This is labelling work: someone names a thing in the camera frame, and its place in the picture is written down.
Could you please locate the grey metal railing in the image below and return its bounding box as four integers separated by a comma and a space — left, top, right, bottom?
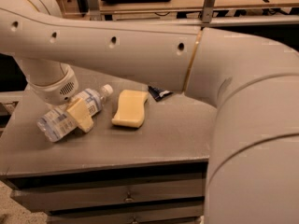
86, 0, 299, 24

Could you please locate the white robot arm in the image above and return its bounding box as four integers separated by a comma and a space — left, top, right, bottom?
0, 0, 299, 224

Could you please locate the lower drawer metal knob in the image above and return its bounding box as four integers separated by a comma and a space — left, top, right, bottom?
131, 217, 139, 224

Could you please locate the clear blue-labelled plastic bottle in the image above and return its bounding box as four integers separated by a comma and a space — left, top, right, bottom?
36, 84, 113, 142

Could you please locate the upper drawer metal knob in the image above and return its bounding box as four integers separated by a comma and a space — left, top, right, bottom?
124, 192, 135, 203

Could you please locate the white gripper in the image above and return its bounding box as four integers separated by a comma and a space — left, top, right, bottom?
30, 66, 93, 133

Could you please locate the drawer metal knob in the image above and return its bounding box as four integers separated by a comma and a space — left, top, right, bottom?
131, 217, 139, 224
124, 192, 135, 203

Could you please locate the yellow sponge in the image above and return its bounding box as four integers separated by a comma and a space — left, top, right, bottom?
111, 90, 149, 128

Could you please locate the grey drawer cabinet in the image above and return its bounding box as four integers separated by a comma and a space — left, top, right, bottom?
0, 65, 219, 224

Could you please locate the dark blue snack packet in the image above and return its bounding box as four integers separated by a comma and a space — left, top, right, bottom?
148, 86, 172, 102

